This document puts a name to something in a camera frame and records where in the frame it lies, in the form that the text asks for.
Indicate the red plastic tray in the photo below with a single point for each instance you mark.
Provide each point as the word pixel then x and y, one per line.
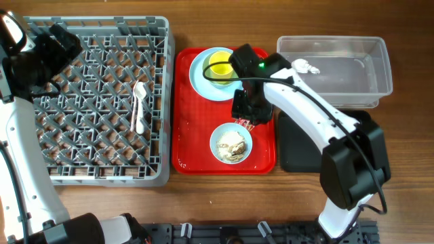
pixel 194 120

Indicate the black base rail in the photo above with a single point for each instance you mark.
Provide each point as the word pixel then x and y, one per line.
pixel 292 232

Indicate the clear plastic bin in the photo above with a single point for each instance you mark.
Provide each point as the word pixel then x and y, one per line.
pixel 354 71

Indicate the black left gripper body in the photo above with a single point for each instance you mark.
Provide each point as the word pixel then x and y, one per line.
pixel 45 59

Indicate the yellow plastic cup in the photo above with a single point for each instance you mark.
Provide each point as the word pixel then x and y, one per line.
pixel 220 66

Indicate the white plastic spoon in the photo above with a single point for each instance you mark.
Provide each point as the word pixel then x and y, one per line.
pixel 140 94

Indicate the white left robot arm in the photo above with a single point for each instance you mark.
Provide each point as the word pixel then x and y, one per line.
pixel 33 211

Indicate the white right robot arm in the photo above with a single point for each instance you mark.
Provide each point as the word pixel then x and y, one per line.
pixel 354 161

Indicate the red candy wrapper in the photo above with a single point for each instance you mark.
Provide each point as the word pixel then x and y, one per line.
pixel 245 123

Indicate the light blue plate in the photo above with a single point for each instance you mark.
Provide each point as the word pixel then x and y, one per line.
pixel 204 87

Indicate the light blue food bowl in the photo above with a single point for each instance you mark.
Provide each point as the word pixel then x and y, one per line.
pixel 231 127

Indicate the black plastic tray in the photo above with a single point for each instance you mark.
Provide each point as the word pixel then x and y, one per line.
pixel 297 150

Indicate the white napkin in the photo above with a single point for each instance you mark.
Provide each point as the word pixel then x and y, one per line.
pixel 302 66

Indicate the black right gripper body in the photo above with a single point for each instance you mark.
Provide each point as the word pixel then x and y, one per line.
pixel 251 108

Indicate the grey dishwasher rack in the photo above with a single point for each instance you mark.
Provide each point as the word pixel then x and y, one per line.
pixel 84 133

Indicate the pink plastic fork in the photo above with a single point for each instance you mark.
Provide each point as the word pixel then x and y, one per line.
pixel 134 108

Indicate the rice and meat leftovers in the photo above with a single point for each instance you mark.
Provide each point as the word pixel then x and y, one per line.
pixel 231 147

